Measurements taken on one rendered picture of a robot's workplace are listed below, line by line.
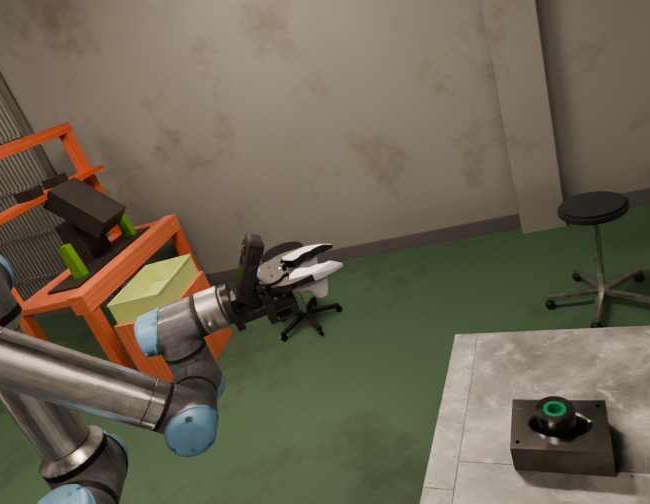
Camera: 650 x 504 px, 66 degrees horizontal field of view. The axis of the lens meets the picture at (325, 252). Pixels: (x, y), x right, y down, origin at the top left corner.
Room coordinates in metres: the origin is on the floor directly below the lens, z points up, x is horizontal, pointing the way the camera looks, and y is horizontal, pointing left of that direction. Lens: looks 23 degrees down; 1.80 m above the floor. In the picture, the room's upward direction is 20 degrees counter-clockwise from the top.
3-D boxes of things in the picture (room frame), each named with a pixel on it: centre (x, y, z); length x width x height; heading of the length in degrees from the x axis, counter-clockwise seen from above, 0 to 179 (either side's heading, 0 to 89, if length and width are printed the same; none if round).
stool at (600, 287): (2.28, -1.34, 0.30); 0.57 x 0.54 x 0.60; 158
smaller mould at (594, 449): (0.83, -0.36, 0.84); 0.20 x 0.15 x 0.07; 61
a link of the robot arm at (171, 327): (0.78, 0.29, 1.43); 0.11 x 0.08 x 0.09; 94
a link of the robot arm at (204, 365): (0.77, 0.29, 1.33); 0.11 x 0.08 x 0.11; 4
